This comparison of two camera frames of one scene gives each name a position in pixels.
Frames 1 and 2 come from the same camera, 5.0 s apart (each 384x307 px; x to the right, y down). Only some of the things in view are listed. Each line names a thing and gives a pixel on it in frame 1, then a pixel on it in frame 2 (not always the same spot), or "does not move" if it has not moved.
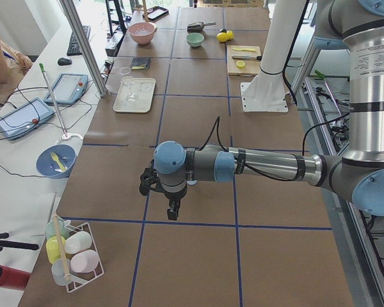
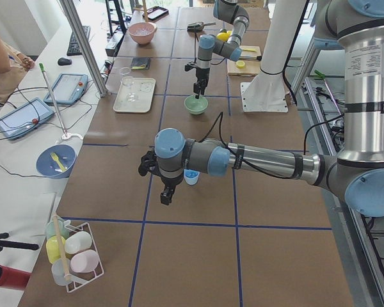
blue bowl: (56, 161) does not move
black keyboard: (73, 48) does not move
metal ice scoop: (198, 26) does not move
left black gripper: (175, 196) to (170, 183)
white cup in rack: (77, 241) does not move
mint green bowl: (194, 39) to (196, 106)
